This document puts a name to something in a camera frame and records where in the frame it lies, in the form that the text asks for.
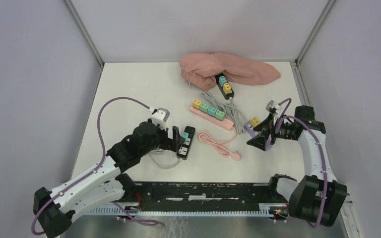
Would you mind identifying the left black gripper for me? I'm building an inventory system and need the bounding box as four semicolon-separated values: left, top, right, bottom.
140;121;185;156

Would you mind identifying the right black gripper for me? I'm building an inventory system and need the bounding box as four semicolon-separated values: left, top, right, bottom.
247;112;296;150

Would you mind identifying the teal plug adapter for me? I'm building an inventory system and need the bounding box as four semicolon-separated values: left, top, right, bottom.
182;132;189;143

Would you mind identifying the yellow adapter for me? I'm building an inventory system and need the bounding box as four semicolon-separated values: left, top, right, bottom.
250;117;260;127
222;83;232;95
192;100;201;110

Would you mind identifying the black power strip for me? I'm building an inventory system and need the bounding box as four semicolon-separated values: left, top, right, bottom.
215;73;234;100
176;126;195;160

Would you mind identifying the purple power strip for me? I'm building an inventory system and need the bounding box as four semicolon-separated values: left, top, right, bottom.
244;121;272;151

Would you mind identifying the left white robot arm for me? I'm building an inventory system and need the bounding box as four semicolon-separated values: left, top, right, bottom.
31;120;186;238

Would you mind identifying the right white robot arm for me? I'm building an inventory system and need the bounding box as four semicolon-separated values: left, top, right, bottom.
247;101;348;227

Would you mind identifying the pink power strip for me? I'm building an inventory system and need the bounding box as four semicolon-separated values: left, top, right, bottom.
189;106;234;131

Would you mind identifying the yellow adapter on pink strip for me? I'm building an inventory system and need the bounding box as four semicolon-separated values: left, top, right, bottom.
192;100;201;110

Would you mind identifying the green adapter on pink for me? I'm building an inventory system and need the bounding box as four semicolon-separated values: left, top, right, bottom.
199;103;210;114
215;110;225;121

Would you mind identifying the teal adapter on pink strip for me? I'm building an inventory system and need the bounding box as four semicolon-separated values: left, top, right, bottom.
207;106;217;117

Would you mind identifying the black power strip under cloth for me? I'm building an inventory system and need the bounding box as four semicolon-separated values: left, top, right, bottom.
215;73;234;100

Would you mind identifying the teal adapter on back strip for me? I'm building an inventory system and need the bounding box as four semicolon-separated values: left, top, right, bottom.
218;76;227;87

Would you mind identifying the pink cloth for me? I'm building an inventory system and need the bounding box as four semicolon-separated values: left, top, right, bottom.
179;52;281;91

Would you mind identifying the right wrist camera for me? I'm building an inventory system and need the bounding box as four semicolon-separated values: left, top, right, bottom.
265;100;281;117

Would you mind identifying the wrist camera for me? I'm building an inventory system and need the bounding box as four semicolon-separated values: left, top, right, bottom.
265;100;281;117
151;108;170;131

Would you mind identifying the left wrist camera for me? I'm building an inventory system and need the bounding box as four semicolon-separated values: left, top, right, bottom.
151;108;170;131

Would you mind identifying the grey cable bundle centre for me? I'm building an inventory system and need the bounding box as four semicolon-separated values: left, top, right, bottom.
201;91;248;135

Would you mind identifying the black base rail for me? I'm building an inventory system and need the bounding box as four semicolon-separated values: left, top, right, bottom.
117;181;289;221

